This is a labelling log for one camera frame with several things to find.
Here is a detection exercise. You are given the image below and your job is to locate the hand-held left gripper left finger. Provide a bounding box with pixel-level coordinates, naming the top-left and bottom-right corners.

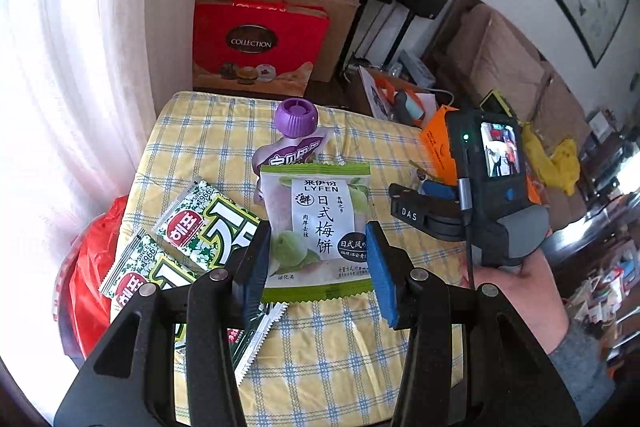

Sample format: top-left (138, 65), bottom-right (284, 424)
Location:
top-left (52, 222), bottom-right (273, 427)

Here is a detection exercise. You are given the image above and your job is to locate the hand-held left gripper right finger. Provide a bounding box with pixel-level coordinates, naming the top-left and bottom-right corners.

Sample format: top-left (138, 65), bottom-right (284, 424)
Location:
top-left (365, 221), bottom-right (583, 427)

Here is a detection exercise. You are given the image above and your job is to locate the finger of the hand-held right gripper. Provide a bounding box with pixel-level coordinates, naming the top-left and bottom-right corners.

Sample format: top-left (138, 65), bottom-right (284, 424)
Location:
top-left (417, 178), bottom-right (458, 198)

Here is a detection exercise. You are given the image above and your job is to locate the green plum snack packet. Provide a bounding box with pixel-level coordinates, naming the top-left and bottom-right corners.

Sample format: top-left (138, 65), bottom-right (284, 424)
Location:
top-left (257, 161), bottom-right (376, 305)

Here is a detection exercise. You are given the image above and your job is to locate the person's right forearm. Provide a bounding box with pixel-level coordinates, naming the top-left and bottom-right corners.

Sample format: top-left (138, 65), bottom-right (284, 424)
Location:
top-left (547, 322), bottom-right (618, 427)

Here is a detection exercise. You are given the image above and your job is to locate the person's right hand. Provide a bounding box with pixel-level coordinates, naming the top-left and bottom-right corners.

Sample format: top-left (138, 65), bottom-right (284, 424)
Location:
top-left (472, 252), bottom-right (571, 355)

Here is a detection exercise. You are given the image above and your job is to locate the orange box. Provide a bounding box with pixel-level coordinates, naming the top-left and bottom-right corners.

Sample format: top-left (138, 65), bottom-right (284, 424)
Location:
top-left (419, 106), bottom-right (461, 185)

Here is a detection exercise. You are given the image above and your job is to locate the green white seaweed packet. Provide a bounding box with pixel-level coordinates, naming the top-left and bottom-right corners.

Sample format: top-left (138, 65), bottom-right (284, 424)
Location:
top-left (152, 178), bottom-right (263, 278)
top-left (99, 229), bottom-right (288, 385)

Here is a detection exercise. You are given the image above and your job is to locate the yellow plastic bag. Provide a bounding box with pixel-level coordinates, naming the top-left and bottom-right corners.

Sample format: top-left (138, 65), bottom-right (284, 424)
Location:
top-left (520, 122), bottom-right (581, 195)

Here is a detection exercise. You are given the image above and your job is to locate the yellow plaid tablecloth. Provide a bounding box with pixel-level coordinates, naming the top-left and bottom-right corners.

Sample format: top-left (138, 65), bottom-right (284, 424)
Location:
top-left (82, 91), bottom-right (481, 427)

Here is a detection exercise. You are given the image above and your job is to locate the yellow green box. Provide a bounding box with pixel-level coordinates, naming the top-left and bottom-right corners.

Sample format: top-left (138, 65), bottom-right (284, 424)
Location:
top-left (480, 91), bottom-right (516, 118)

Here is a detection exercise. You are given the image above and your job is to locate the white paper bag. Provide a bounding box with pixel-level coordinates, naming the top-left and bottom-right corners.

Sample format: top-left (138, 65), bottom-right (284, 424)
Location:
top-left (357, 66), bottom-right (453, 122)

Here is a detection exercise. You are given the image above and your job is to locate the cluttered low table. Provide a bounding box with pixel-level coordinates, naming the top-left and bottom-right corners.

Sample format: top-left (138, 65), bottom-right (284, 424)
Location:
top-left (545, 187), bottom-right (640, 358)

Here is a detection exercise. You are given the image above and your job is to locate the brown sofa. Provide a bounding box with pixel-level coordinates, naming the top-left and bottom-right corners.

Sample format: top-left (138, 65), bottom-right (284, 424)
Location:
top-left (422, 0), bottom-right (601, 218)

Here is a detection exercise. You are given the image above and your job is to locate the purple capped drink pouch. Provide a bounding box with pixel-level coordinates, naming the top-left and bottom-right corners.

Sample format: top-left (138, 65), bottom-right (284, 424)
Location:
top-left (252, 98), bottom-right (335, 205)

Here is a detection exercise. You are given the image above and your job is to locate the red plastic bag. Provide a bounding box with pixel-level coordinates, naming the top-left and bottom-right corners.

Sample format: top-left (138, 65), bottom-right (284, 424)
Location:
top-left (55, 196), bottom-right (131, 363)

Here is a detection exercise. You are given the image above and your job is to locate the brown cardboard box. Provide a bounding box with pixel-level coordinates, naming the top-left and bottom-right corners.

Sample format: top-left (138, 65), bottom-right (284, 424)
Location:
top-left (215, 0), bottom-right (361, 82)

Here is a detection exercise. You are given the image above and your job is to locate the red Collection gift bag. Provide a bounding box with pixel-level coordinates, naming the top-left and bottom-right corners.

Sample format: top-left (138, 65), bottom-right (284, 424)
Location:
top-left (192, 0), bottom-right (331, 98)

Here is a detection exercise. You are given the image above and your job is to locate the white curtain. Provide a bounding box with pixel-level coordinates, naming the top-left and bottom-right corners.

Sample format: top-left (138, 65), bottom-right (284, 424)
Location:
top-left (0, 0), bottom-right (211, 373)

